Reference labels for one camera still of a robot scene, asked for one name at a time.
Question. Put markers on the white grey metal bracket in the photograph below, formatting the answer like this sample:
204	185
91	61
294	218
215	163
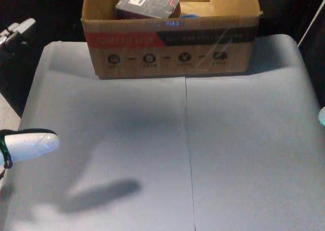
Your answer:
17	31

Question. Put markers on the light grey table cloth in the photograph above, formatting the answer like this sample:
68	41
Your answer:
228	152

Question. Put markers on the dark grey product box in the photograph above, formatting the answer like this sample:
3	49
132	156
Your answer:
147	5

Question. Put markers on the printed brown cardboard box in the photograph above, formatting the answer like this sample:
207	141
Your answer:
172	50

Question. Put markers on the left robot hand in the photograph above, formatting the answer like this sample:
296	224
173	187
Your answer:
30	146

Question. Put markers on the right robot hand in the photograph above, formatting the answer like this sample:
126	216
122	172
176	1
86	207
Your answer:
322	116

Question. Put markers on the white metal frame bar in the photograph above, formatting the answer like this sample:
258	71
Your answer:
311	22

